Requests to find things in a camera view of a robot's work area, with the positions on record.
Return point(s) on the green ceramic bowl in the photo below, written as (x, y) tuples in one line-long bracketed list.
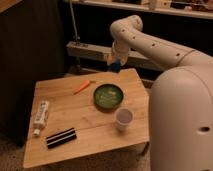
[(108, 96)]

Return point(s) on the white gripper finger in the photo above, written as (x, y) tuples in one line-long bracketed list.
[(110, 59), (123, 61)]

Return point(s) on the grey metal beam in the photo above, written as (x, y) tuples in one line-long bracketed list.
[(99, 53)]

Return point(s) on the wooden table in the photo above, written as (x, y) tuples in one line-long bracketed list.
[(95, 129)]

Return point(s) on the white toothpaste tube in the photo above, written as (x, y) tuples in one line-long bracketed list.
[(40, 117)]

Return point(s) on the black white striped box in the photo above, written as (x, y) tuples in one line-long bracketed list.
[(61, 138)]

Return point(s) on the orange carrot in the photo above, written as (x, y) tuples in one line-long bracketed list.
[(83, 86)]

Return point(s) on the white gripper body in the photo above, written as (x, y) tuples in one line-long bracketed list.
[(119, 51)]

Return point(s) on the metal pole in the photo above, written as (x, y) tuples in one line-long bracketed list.
[(76, 35)]

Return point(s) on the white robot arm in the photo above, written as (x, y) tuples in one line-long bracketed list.
[(181, 98)]

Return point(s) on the wooden shelf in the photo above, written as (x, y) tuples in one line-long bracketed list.
[(186, 8)]

